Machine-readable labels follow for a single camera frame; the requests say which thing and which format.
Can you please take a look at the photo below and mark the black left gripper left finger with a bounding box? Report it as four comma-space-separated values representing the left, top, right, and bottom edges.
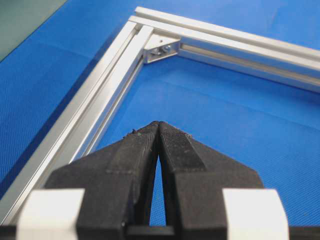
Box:
44, 121, 159, 240

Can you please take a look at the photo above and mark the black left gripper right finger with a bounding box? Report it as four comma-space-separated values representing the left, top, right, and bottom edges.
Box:
158, 121, 264, 240

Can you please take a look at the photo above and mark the blue table mat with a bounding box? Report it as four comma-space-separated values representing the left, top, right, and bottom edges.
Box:
0, 0, 320, 226

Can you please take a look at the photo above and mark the green backdrop curtain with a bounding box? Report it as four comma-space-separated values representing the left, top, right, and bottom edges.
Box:
0, 0, 65, 60

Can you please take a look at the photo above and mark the square aluminium extrusion frame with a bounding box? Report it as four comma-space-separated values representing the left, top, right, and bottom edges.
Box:
0, 7, 320, 225

